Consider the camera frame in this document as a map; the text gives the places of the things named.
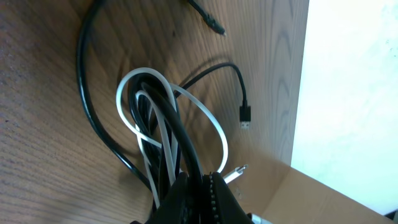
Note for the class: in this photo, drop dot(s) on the cardboard box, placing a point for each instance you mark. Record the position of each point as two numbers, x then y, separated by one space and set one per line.
270 191

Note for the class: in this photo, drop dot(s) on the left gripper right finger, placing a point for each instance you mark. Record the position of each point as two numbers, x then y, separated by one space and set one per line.
219 204

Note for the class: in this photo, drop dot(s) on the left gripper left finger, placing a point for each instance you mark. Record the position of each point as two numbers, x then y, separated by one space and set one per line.
174 208

